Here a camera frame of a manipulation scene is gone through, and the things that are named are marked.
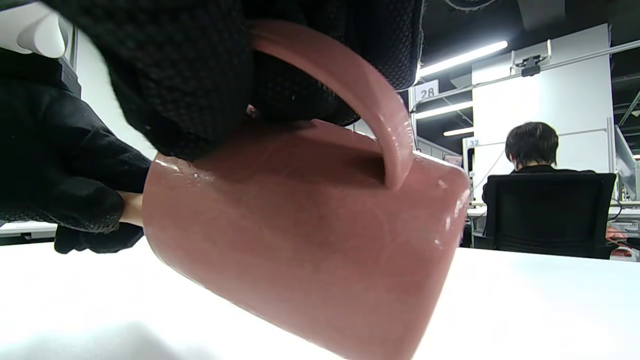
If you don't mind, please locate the person's left hand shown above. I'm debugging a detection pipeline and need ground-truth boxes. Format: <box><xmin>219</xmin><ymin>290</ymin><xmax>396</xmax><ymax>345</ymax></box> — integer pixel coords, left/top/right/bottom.
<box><xmin>54</xmin><ymin>221</ymin><xmax>146</xmax><ymax>255</ymax></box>

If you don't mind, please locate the person's right hand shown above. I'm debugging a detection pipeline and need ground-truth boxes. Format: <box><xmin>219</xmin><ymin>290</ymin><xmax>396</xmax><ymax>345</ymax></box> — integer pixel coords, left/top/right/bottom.
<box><xmin>45</xmin><ymin>0</ymin><xmax>426</xmax><ymax>161</ymax></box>

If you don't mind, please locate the pink water cup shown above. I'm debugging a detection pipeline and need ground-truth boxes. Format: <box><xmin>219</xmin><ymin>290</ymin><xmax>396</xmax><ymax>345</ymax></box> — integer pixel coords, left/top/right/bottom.
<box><xmin>142</xmin><ymin>20</ymin><xmax>472</xmax><ymax>360</ymax></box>

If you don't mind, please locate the person's left forearm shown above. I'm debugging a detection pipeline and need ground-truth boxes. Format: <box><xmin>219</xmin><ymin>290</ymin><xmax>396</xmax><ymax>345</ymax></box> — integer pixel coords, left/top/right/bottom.
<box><xmin>0</xmin><ymin>47</ymin><xmax>153</xmax><ymax>233</ymax></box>

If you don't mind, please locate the white rounded device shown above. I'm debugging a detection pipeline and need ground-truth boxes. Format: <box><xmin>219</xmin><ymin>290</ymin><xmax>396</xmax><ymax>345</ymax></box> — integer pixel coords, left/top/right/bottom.
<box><xmin>0</xmin><ymin>2</ymin><xmax>68</xmax><ymax>58</ymax></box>

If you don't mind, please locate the white number sign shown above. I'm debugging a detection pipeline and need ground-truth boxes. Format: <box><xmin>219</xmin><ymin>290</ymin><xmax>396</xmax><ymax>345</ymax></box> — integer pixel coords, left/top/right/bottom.
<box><xmin>414</xmin><ymin>80</ymin><xmax>440</xmax><ymax>103</ymax></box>

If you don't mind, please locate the row of ceiling tube lights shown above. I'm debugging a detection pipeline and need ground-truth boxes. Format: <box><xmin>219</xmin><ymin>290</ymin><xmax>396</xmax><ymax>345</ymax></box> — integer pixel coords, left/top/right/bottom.
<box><xmin>415</xmin><ymin>41</ymin><xmax>508</xmax><ymax>137</ymax></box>

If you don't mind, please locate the black mesh office chair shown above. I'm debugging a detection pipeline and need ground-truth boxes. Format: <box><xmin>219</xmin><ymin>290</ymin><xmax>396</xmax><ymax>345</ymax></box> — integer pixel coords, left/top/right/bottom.
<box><xmin>472</xmin><ymin>172</ymin><xmax>618</xmax><ymax>260</ymax></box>

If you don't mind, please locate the black ceiling camera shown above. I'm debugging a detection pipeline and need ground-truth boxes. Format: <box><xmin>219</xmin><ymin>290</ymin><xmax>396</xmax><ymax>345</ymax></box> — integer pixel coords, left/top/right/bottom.
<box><xmin>515</xmin><ymin>55</ymin><xmax>548</xmax><ymax>77</ymax></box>

